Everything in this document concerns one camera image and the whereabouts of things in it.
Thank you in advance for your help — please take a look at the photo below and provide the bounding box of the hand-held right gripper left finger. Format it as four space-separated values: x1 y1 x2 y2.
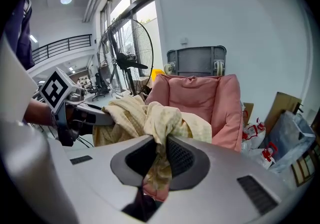
110 135 161 188

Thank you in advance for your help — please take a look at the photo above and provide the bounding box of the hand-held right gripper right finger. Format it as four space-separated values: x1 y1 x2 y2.
165 135 211 191

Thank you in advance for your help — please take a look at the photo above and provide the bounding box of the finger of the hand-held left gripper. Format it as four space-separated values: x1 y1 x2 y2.
83 102 116 126

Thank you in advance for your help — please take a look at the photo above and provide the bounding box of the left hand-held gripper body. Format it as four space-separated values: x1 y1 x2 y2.
37 67 97 147

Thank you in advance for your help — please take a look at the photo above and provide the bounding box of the yellow checked cloth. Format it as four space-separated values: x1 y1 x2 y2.
92 94 213 202

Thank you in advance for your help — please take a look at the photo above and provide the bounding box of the pink cushioned seat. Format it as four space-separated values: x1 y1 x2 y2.
144 73 245 153

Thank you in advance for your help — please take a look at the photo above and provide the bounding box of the person's left forearm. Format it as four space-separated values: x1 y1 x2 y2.
23 98 57 127

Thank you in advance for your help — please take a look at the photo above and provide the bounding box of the black office chair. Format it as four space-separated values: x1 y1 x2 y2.
89 72 111 102

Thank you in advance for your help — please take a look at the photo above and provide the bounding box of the person's white sleeve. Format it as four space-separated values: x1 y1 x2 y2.
0 33 39 124

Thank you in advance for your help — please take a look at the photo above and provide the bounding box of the black balcony railing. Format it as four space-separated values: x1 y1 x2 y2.
31 34 93 65

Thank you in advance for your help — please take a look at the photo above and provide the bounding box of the dark blue garment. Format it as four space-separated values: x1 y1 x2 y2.
4 0 36 71

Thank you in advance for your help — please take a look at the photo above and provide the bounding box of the yellow box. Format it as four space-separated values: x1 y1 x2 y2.
150 68 166 82

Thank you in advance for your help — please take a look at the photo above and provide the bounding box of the white plastic bag red print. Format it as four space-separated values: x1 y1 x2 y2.
241 117 267 150
246 141 279 170

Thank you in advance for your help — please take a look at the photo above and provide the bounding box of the small cardboard sheet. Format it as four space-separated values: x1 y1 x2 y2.
242 102 255 126

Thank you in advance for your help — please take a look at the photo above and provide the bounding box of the grey wheeled cart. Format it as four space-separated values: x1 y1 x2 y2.
163 45 227 77

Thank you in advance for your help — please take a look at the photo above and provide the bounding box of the clear plastic wrapped bundle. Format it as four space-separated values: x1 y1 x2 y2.
267 110 317 175

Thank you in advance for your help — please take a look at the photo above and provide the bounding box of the large cardboard box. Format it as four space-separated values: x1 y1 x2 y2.
264 91 303 135

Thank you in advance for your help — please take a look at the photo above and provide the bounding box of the black framed window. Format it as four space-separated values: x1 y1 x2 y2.
99 0 161 91

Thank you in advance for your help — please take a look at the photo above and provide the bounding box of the black pedestal fan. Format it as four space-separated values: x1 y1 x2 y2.
96 18 155 98

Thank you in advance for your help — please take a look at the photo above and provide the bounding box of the wooden frame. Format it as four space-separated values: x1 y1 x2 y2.
290 142 320 187

